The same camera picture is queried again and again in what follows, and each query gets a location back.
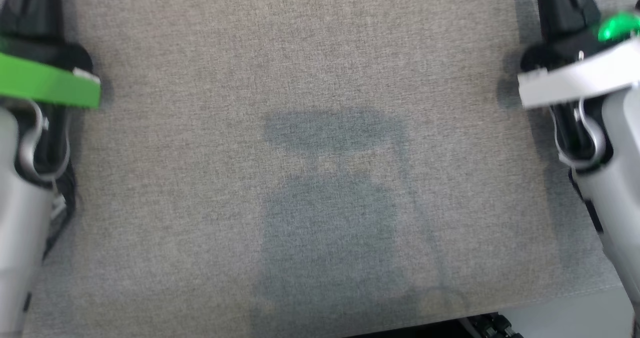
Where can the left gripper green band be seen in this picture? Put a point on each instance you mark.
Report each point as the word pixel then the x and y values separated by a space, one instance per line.
pixel 45 81

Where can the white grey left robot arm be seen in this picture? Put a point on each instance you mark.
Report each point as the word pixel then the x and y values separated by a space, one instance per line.
pixel 20 228

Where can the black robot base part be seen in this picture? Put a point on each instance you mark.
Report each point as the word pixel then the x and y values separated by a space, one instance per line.
pixel 492 325

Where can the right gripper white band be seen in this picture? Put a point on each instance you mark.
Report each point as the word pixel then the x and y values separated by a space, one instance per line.
pixel 575 81

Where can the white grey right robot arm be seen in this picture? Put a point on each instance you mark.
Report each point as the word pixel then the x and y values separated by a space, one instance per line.
pixel 617 188

